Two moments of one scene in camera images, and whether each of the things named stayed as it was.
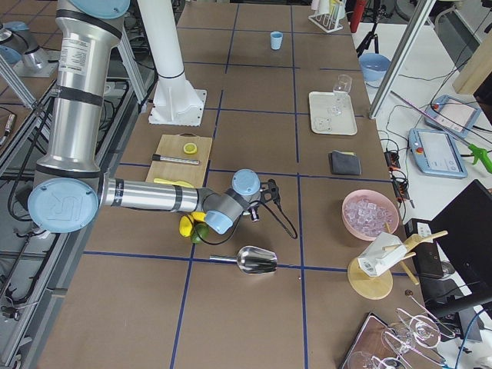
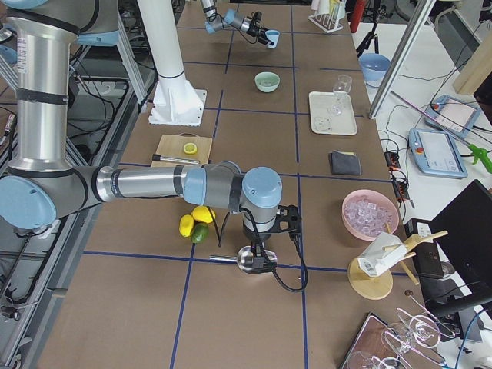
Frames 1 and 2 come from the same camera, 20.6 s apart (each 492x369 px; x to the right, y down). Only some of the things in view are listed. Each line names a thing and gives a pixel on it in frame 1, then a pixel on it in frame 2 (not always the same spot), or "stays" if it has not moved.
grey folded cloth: (344, 163) stays
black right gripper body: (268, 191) → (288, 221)
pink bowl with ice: (366, 211) stays
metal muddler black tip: (157, 157) stays
